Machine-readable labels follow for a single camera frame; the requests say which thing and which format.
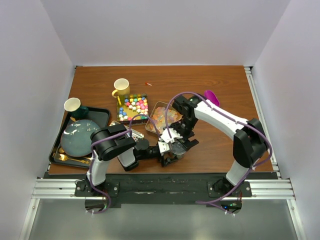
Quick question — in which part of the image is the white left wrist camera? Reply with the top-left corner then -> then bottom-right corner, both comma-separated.
158,141 -> 171,155

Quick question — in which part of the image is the gold lollipop tin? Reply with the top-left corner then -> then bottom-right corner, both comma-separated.
109,120 -> 145,141

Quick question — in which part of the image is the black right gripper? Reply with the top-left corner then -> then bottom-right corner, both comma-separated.
170,116 -> 199,152

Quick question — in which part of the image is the purple plastic scoop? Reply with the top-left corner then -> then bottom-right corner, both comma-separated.
204,90 -> 220,107

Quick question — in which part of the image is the clear glass jar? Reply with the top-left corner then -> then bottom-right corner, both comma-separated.
170,148 -> 186,160

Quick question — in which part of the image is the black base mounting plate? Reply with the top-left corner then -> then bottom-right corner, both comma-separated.
43,172 -> 278,208

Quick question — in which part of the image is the white paper cup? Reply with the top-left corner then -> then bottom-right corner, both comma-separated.
63,97 -> 81,116

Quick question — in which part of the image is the star candy tin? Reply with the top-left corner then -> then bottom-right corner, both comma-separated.
116,93 -> 149,125

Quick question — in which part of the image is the grey blue plate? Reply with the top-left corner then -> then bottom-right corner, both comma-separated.
60,119 -> 100,158

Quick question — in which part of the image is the silver jar lid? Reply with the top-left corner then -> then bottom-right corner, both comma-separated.
170,141 -> 186,151

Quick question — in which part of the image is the gold fork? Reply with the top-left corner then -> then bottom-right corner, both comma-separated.
53,153 -> 91,165

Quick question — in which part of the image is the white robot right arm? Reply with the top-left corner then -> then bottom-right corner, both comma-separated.
168,94 -> 271,197

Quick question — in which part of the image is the silver popsicle candy tin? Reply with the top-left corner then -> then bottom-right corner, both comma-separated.
145,101 -> 182,134

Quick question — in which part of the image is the yellow mug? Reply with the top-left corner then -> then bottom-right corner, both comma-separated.
111,78 -> 130,98

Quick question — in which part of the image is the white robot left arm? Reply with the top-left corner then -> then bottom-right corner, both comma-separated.
85,124 -> 178,196

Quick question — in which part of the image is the black tray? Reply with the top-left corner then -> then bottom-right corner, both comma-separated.
48,106 -> 111,169

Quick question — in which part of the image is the dark green cup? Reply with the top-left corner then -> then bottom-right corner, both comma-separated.
70,105 -> 89,120

